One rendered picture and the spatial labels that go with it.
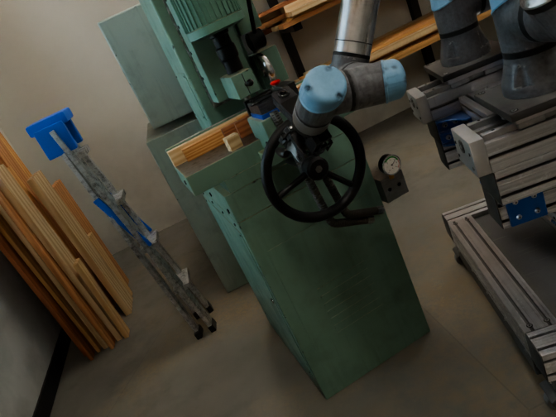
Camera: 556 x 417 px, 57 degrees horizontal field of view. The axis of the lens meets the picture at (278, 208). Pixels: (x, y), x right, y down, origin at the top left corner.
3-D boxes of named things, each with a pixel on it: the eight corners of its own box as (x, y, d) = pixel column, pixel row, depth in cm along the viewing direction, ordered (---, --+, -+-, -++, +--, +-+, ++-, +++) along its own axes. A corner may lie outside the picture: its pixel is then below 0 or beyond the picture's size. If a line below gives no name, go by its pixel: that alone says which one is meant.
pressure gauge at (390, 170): (388, 184, 151) (380, 160, 148) (381, 182, 155) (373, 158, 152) (405, 174, 152) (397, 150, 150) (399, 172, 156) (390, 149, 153)
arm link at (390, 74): (381, 55, 98) (327, 67, 96) (407, 56, 88) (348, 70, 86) (385, 96, 101) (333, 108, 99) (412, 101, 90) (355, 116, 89)
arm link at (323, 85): (358, 98, 85) (310, 109, 83) (344, 122, 95) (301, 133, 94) (344, 55, 86) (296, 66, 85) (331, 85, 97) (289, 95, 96)
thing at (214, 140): (188, 162, 151) (182, 150, 150) (187, 160, 153) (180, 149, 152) (360, 72, 164) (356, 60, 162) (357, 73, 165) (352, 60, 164)
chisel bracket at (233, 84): (242, 104, 149) (230, 78, 146) (230, 103, 162) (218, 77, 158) (264, 93, 150) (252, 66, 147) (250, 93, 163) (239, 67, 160)
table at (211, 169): (201, 205, 130) (190, 184, 128) (181, 183, 158) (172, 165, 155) (393, 101, 142) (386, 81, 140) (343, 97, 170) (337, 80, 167)
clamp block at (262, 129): (273, 154, 133) (260, 122, 130) (257, 147, 146) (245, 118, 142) (320, 128, 136) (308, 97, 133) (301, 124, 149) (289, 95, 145)
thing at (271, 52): (266, 89, 171) (251, 55, 166) (260, 89, 177) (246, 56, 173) (290, 77, 173) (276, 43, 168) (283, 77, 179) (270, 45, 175)
